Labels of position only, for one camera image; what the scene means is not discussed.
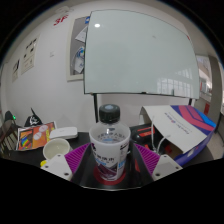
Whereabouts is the black bag with white print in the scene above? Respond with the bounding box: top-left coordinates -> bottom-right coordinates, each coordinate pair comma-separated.
23,107 -> 44,129

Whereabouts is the black and red tool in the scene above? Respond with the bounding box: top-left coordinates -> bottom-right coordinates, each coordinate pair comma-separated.
129,122 -> 158,151

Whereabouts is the small white wall poster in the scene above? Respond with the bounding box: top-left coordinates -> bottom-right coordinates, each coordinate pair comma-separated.
11,58 -> 21,83

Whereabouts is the red-lettered wall sign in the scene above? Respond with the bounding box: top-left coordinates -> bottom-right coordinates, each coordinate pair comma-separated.
52,13 -> 71,27

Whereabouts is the grey notice board with papers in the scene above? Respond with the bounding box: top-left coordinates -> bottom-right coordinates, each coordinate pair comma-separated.
65,14 -> 92,82

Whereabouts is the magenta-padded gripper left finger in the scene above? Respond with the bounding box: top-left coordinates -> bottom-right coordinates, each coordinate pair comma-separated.
40,142 -> 99,189

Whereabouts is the large white wall poster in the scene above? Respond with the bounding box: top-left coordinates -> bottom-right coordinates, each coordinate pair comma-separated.
20,34 -> 41,75

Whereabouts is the white blue pink paper bag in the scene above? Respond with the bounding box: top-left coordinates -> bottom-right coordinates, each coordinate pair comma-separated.
138,104 -> 218,167

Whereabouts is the white wall-mounted fixture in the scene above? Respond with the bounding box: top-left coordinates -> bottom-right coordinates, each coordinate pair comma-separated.
55,5 -> 75,16

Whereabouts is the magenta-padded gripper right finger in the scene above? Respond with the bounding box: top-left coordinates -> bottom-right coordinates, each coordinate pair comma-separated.
127,141 -> 184,190

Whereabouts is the flat round red coaster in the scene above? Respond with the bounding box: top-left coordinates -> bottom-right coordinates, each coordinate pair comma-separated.
92,164 -> 129,187

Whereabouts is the orange printed mouse pad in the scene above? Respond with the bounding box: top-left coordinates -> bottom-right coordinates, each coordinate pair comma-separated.
15,121 -> 58,152

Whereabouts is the large whiteboard on stand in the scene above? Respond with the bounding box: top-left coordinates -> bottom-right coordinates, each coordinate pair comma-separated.
82,8 -> 201,123

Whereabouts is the white mug with yellow handle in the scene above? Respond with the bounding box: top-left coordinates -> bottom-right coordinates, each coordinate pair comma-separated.
39,137 -> 72,168

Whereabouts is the clear black-capped water bottle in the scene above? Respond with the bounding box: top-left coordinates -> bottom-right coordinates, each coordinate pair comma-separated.
88,103 -> 132,182

